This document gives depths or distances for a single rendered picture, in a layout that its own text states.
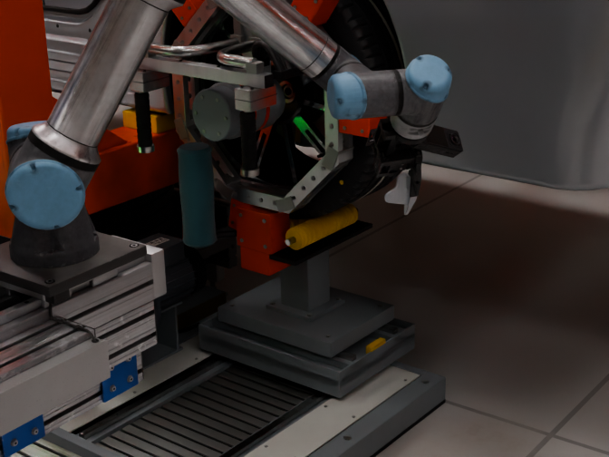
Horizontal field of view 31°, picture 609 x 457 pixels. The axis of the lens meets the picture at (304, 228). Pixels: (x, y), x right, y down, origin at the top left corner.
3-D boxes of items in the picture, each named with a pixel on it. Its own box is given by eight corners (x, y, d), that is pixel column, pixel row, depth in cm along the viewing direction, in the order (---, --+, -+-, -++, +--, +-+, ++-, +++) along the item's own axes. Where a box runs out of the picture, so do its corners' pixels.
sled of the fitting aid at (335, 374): (414, 351, 313) (415, 319, 310) (339, 402, 287) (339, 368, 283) (278, 308, 342) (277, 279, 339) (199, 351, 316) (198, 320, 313)
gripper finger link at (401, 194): (381, 217, 202) (381, 171, 198) (411, 212, 204) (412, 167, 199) (387, 224, 200) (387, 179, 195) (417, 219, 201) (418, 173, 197)
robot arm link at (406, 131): (430, 87, 187) (444, 128, 184) (424, 102, 191) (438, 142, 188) (389, 92, 186) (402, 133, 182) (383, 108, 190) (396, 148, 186)
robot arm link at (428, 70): (399, 52, 176) (449, 49, 178) (385, 91, 186) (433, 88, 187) (409, 92, 173) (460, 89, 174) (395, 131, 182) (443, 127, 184)
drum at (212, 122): (289, 129, 276) (288, 73, 271) (233, 149, 261) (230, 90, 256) (247, 121, 285) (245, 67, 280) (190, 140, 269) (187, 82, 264)
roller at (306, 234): (364, 222, 298) (364, 201, 296) (296, 256, 276) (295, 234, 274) (347, 218, 301) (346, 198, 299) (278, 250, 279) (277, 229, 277)
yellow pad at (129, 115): (191, 123, 322) (190, 107, 320) (157, 134, 312) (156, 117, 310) (157, 117, 330) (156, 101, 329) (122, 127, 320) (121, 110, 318)
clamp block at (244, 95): (277, 104, 251) (276, 82, 249) (251, 112, 244) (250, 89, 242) (260, 102, 254) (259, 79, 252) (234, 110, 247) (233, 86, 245)
